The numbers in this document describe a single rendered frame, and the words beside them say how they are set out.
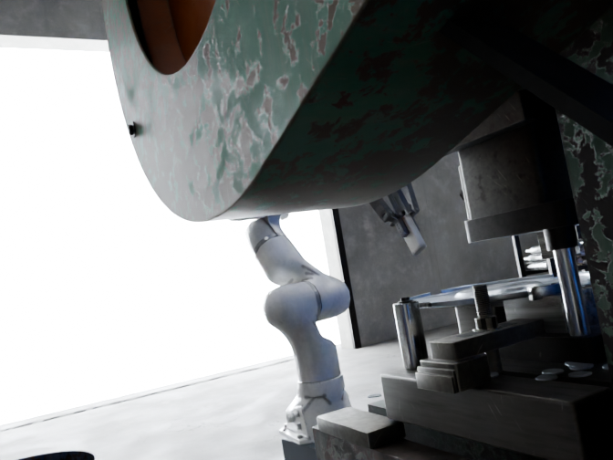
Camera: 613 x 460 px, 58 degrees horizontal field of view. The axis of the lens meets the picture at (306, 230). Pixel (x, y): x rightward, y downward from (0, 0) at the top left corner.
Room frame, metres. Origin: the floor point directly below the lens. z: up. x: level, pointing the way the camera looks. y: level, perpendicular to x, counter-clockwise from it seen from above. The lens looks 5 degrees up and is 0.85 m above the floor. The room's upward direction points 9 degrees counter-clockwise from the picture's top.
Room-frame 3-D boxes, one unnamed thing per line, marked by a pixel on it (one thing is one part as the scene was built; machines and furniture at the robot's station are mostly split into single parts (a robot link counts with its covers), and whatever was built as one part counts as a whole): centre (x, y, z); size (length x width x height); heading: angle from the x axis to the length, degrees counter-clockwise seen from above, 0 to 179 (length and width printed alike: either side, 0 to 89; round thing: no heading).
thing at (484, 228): (0.73, -0.34, 0.86); 0.20 x 0.16 x 0.05; 118
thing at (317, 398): (1.46, 0.05, 0.52); 0.22 x 0.19 x 0.14; 35
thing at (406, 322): (0.76, -0.12, 0.75); 0.03 x 0.03 x 0.10; 28
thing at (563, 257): (0.64, -0.29, 0.81); 0.02 x 0.02 x 0.14
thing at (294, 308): (1.41, 0.06, 0.71); 0.18 x 0.11 x 0.25; 129
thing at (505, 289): (0.85, -0.27, 0.78); 0.29 x 0.29 x 0.01
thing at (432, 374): (0.66, -0.18, 0.76); 0.17 x 0.06 x 0.10; 118
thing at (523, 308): (0.74, -0.33, 0.76); 0.15 x 0.09 x 0.05; 118
